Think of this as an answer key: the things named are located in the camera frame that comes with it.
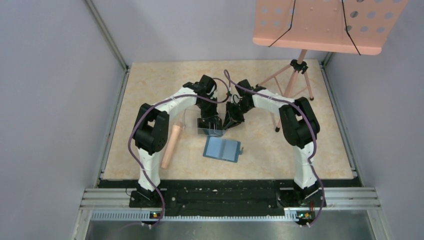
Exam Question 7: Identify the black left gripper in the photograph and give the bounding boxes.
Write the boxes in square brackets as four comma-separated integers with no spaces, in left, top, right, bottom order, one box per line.
[196,96,218,125]

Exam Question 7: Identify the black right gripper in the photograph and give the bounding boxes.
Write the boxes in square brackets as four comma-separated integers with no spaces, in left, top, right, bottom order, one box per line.
[222,100,253,131]

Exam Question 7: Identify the clear acrylic card box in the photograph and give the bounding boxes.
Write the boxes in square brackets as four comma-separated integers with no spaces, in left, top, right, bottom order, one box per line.
[182,108,226,137]

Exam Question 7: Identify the blue leather card holder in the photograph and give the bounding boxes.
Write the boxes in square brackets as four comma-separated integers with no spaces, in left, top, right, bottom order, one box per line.
[203,136,244,163]

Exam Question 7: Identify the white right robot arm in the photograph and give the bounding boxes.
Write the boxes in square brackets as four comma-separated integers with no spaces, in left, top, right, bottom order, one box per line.
[223,79,321,206]

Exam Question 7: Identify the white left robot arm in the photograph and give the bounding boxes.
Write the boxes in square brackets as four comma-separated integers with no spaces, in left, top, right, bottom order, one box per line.
[128,75,223,207]

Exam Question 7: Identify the black credit cards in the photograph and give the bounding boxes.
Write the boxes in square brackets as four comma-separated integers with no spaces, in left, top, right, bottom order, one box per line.
[197,117,224,137]

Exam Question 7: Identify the pink music stand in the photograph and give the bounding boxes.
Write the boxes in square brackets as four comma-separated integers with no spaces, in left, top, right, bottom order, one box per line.
[252,0,410,133]

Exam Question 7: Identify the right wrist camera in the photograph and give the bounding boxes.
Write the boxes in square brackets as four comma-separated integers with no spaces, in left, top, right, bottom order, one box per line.
[230,94,242,105]

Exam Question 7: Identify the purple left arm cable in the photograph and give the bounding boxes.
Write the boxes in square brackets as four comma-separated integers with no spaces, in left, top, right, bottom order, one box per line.
[127,77,231,228]

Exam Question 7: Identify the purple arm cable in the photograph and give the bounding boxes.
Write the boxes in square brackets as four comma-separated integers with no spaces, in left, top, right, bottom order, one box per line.
[127,77,231,228]
[223,68,327,228]

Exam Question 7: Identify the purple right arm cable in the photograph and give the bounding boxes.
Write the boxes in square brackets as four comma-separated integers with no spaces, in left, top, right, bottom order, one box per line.
[223,68,327,228]

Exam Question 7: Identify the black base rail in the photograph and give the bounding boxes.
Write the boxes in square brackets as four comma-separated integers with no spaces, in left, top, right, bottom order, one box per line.
[129,179,327,217]

